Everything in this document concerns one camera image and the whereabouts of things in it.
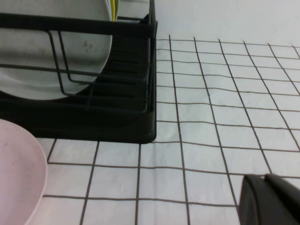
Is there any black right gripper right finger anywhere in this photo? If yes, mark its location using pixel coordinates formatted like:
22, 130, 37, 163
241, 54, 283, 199
264, 173, 300, 225

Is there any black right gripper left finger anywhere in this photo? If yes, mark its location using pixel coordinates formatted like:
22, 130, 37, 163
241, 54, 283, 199
238, 174, 282, 225

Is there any grey round plate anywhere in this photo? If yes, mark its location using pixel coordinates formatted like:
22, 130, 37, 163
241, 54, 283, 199
0, 0, 113, 101

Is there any pink round plate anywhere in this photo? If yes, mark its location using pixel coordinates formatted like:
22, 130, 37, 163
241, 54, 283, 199
0, 119, 49, 225

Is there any yellow round plate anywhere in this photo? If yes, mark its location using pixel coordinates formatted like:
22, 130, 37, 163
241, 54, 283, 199
110, 0, 120, 22

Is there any white black-gridded tablecloth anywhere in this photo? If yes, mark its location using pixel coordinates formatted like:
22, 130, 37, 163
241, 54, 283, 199
42, 35, 300, 225

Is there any black plastic drain tray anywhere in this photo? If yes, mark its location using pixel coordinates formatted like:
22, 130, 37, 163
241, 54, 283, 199
0, 35, 158, 144

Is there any black wire dish rack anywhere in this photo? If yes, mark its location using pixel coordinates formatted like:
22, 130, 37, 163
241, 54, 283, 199
0, 0, 158, 113

